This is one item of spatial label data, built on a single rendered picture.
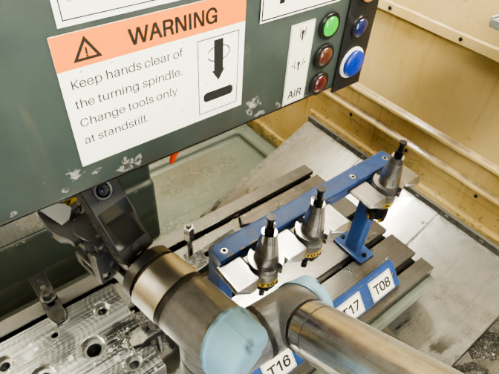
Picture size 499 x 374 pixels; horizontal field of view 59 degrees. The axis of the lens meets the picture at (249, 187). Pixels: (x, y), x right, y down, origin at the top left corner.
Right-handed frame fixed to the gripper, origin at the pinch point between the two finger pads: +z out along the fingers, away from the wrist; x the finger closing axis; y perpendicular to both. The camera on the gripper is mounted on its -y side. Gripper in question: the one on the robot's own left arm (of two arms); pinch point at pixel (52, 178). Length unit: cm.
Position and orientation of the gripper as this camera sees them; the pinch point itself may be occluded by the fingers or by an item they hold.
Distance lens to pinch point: 65.1
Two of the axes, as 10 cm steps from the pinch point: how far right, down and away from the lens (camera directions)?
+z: -7.6, -5.2, 4.0
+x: 6.5, -5.1, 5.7
